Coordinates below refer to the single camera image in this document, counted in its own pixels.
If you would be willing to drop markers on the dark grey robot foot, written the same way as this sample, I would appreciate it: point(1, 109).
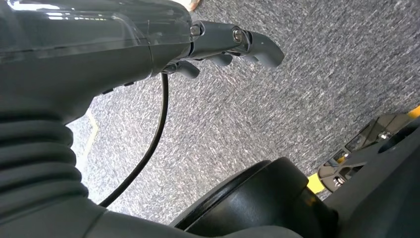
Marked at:
point(377, 190)

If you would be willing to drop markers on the person's left shoe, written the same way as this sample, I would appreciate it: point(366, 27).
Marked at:
point(192, 4)

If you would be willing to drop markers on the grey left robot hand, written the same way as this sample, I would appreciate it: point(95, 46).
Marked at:
point(82, 49)

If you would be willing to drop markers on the black round robot joint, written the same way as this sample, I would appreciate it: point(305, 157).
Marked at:
point(256, 193)

